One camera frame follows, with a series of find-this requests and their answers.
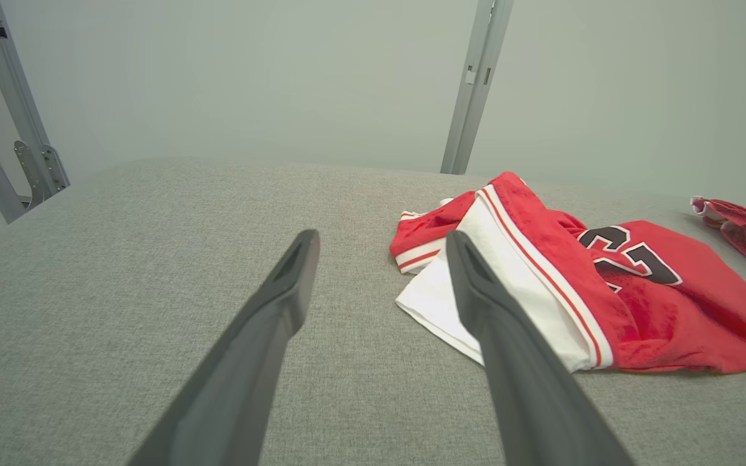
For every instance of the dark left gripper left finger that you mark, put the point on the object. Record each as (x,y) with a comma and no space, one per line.
(243,375)

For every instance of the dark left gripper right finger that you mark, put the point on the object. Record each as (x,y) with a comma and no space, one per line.
(522,388)

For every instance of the red jersey with white stripes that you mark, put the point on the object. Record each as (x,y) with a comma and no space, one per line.
(671,310)

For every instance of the grey metal post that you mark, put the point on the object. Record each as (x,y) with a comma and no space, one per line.
(476,84)

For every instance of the grey metal frame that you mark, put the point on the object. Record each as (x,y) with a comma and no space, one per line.
(17,97)

